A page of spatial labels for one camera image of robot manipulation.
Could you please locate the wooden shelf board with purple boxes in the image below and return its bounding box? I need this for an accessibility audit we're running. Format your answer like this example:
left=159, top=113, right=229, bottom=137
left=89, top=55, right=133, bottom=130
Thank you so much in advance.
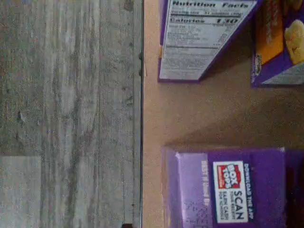
left=142, top=0, right=304, bottom=228

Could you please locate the purple Annie's box brown patch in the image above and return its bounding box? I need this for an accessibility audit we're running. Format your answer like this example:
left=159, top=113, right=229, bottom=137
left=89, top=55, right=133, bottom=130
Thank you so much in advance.
left=161, top=146, right=287, bottom=228

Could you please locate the purple Annie's box orange patch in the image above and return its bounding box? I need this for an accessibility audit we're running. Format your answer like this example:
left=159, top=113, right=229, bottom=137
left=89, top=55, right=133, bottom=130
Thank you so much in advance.
left=157, top=0, right=263, bottom=84
left=251, top=0, right=304, bottom=87

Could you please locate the black metal shelf frame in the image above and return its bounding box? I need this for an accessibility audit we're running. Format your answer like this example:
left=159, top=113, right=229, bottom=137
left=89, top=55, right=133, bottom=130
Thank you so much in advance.
left=132, top=0, right=145, bottom=228

